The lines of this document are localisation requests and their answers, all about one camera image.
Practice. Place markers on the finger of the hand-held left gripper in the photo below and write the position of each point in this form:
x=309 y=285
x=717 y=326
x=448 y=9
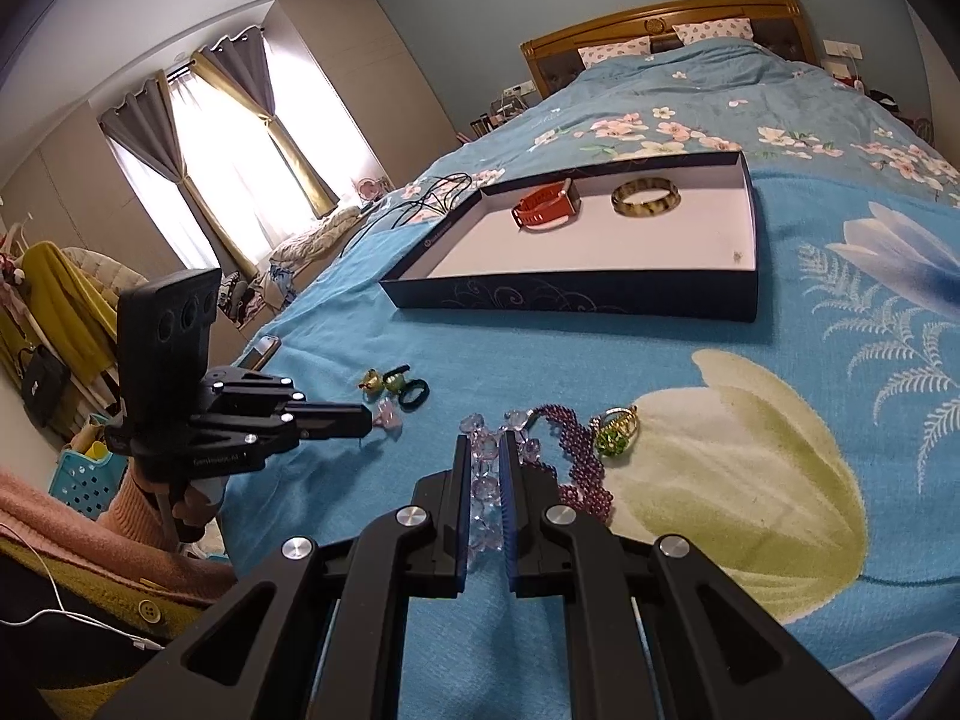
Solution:
x=315 y=430
x=322 y=412

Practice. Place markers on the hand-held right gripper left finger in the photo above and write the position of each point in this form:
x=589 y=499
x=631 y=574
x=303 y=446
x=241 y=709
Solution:
x=466 y=499

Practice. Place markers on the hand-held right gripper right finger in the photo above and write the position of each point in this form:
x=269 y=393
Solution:
x=511 y=499

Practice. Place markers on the small gold green trinkets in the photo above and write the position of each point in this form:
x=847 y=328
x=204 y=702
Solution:
x=370 y=382

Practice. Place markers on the white tray box lid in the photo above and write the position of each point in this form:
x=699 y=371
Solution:
x=600 y=244

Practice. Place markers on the person's left hand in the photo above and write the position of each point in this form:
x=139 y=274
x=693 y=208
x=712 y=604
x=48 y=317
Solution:
x=202 y=504

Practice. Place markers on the smartphone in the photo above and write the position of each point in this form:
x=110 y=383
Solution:
x=262 y=351

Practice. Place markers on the yellow garment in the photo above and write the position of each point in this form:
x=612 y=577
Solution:
x=60 y=300

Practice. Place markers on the black handbag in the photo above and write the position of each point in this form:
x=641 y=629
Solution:
x=45 y=386

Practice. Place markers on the blue plastic basket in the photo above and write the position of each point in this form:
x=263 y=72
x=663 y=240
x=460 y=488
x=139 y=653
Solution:
x=82 y=484

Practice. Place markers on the bundled light quilt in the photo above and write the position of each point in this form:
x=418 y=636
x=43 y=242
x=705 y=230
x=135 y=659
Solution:
x=315 y=236

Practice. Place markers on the grey gold curtain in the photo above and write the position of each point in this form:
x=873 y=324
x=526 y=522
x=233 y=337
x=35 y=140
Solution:
x=150 y=142
x=247 y=82

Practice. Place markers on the blue fleece flower blanket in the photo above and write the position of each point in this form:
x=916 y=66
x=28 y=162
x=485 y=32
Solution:
x=750 y=390

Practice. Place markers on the person's yellow cardigan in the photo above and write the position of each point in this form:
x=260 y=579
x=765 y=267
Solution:
x=112 y=630

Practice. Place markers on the orange smart watch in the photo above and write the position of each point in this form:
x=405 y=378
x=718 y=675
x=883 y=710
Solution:
x=536 y=204

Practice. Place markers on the mottled brown bangle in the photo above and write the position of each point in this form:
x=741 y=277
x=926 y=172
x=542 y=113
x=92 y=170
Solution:
x=626 y=206

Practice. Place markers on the cluttered bedside table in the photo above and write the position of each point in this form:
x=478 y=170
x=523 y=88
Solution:
x=495 y=112

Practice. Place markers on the grey-blue floral duvet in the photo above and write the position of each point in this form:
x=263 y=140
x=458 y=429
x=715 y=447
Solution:
x=675 y=90

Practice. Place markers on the white patterned pillow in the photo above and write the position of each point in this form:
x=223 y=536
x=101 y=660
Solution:
x=712 y=30
x=615 y=51

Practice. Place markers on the wooden headboard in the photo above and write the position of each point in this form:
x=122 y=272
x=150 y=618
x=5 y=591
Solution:
x=645 y=21

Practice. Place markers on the pile of dark clothes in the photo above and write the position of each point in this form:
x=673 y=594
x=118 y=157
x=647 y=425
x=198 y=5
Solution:
x=889 y=99

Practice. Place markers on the white wall socket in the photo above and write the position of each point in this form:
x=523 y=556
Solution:
x=841 y=49

